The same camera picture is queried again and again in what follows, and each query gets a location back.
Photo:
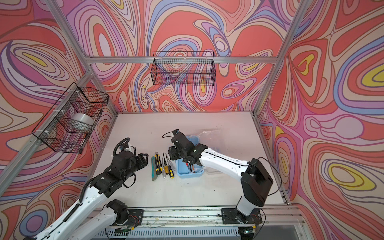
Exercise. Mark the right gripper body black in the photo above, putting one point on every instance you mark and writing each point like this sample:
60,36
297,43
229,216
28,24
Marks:
175,154

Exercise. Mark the teal utility knife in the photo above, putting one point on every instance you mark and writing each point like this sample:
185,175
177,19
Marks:
154,168

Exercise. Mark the aluminium front rail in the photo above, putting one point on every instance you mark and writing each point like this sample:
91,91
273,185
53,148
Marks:
280,223

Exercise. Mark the grey tape roll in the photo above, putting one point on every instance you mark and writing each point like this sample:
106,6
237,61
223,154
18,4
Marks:
82,122

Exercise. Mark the wire basket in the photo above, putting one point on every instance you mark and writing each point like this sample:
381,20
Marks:
57,133
183,68

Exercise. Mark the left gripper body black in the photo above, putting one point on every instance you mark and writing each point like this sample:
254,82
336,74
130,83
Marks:
133,168

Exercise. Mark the yellow black utility knife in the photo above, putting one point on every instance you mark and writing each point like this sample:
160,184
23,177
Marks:
158,164

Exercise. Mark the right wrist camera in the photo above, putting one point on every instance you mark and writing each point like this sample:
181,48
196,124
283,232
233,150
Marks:
176,131

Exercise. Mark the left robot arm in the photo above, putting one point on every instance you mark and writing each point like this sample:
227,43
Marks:
71,226

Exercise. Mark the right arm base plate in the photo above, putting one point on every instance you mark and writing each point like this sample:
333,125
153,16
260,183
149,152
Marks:
233,216

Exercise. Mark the rear wire basket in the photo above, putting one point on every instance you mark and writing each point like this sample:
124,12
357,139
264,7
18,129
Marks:
183,68

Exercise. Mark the blue plastic tool box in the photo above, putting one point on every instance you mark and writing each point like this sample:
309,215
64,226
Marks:
182,145

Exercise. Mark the clear handle screwdriver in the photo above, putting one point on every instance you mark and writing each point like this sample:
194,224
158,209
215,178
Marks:
171,164

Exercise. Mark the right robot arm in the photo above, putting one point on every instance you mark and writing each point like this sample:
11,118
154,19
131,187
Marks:
255,180

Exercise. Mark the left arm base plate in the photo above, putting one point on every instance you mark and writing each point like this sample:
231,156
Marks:
130,217

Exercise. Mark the left wire basket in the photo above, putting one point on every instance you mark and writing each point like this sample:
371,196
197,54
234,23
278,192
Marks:
57,133

